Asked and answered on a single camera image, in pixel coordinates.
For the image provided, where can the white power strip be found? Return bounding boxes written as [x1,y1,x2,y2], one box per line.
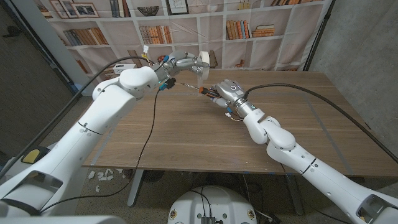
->
[113,63,137,75]

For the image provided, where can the yellow black floor object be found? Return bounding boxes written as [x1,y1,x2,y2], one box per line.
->
[21,146,50,165]

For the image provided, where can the printed bookshelf backdrop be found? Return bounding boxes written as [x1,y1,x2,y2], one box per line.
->
[32,0,333,90]

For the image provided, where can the dark grey table leg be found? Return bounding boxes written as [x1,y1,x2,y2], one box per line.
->
[285,180,305,216]

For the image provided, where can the white table leg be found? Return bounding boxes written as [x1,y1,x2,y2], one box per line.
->
[127,169,144,208]

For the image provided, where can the black backdrop stand pole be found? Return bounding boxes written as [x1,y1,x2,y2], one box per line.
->
[303,0,336,72]

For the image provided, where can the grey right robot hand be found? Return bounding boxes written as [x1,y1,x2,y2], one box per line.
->
[208,79,246,108]

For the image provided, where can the white paper scraps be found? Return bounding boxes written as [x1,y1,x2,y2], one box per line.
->
[88,167,125,193]

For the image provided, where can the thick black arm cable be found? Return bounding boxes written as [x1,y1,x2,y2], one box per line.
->
[0,55,150,180]
[244,83,398,164]

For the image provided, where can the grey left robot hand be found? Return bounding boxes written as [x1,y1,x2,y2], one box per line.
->
[160,50,210,82]

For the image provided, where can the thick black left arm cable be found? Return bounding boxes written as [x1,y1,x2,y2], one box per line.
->
[0,55,150,180]

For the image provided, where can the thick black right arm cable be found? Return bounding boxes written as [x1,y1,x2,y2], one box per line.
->
[244,83,398,164]

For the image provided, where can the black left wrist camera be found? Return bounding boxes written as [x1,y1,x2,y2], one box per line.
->
[159,77,177,91]

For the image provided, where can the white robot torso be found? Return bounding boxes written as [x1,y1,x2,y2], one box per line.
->
[167,185,258,224]

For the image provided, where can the thin black left wrist cable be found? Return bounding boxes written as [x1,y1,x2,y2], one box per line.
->
[40,82,163,214]

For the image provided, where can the orange black screwdriver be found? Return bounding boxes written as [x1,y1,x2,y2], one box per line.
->
[179,82,222,99]

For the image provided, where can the cream masking tape roll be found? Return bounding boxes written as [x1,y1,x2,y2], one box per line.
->
[197,51,211,97]

